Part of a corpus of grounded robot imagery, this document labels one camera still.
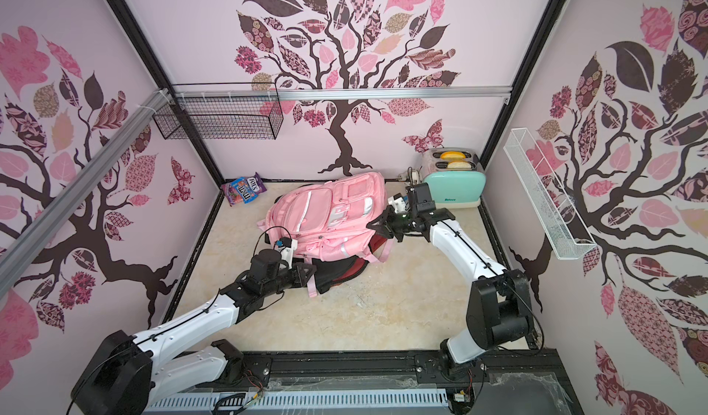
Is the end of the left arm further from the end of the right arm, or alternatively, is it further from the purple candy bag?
the purple candy bag

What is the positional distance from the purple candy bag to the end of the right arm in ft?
2.00

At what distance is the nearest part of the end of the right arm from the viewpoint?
0.62 m

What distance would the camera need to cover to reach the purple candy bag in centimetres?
116

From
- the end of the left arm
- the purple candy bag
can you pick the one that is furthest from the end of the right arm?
the purple candy bag
